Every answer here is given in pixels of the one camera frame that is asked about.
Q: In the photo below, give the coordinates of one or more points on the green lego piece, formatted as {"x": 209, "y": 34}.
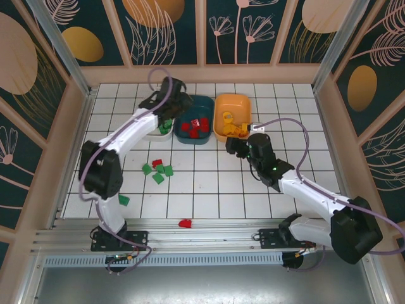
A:
{"x": 168, "y": 124}

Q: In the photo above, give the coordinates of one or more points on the green lego gear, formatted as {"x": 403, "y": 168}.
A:
{"x": 163, "y": 129}

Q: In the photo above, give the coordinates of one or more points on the long red lego brick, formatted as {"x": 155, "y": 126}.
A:
{"x": 204, "y": 124}

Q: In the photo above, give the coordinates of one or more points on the red rounded lego piece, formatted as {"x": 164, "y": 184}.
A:
{"x": 185, "y": 223}

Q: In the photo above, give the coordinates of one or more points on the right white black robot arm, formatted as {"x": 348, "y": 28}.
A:
{"x": 310, "y": 193}

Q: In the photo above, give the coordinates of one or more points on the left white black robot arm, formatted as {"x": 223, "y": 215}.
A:
{"x": 133, "y": 131}

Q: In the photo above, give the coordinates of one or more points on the yellow lego figure grey top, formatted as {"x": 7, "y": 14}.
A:
{"x": 226, "y": 115}

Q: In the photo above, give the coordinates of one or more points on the teal plastic bin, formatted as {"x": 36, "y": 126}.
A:
{"x": 202, "y": 109}

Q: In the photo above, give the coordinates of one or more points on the white plastic bin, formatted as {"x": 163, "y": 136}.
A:
{"x": 158, "y": 136}

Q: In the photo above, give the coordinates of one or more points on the orange plastic bin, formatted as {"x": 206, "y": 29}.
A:
{"x": 234, "y": 104}

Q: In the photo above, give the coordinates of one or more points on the small red lego brick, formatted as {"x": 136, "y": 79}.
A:
{"x": 156, "y": 162}

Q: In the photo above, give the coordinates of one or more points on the green lego brick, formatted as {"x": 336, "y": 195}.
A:
{"x": 158, "y": 178}
{"x": 160, "y": 168}
{"x": 124, "y": 200}
{"x": 169, "y": 171}
{"x": 146, "y": 169}

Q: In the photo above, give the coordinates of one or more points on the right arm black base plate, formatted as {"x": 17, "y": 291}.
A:
{"x": 269, "y": 239}

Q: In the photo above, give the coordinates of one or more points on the aluminium mounting rail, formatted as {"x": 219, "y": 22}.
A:
{"x": 202, "y": 236}

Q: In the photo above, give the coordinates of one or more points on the aluminium frame post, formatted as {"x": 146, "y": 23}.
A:
{"x": 329, "y": 54}
{"x": 68, "y": 60}

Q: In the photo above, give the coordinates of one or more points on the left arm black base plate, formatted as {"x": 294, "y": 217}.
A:
{"x": 139, "y": 240}

